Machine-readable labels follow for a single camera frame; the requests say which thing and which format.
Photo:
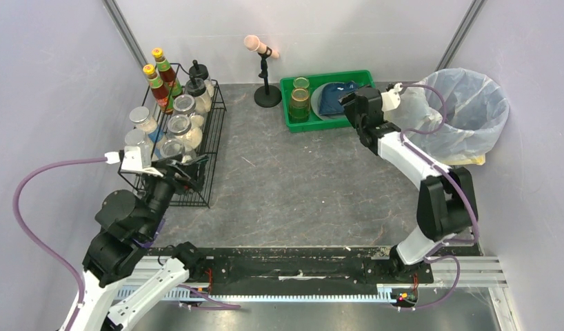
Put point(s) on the beige microphone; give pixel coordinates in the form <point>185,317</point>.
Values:
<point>254,44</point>

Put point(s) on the blue label spice jar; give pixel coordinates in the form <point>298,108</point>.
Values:
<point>143,119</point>
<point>137,137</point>

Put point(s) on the black wire rack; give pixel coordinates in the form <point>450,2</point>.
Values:
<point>209,145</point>

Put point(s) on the dark blue leaf plate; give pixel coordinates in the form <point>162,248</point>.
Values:
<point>329,104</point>

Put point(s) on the black microphone stand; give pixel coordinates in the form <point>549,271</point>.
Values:
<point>266,96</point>

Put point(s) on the black knob lid jar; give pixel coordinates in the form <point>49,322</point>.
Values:
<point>200,70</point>

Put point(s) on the green glass cup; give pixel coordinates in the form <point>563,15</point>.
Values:
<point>301,83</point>

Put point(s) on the black lid spice jar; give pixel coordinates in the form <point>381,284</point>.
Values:
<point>196,88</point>

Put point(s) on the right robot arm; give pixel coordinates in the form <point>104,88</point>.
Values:
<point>446,204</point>

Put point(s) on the small glass jar rice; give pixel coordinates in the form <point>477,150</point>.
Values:
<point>187,105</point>

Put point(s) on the smoky grey glass cup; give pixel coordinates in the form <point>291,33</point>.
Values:
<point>299,113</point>

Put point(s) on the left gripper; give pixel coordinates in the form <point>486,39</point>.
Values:
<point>175,172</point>

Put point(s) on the green plastic tray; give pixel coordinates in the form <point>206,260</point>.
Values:
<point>314,123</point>

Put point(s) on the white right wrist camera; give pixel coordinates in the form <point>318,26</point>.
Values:
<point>391,99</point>

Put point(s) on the glass jar silver rim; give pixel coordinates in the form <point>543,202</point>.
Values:
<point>183,128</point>

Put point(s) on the amber glass cup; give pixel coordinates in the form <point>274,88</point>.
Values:
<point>300,96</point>

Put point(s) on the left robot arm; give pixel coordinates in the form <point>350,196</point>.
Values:
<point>128,226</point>

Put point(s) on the grey round plate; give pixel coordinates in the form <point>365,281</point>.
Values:
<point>315,103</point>

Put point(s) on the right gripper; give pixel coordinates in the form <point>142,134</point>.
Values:
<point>356,109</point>

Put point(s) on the trash bin with plastic bag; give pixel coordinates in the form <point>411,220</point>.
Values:
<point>455,115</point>

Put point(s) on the sauce bottle yellow cap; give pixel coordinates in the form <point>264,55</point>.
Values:
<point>159,89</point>

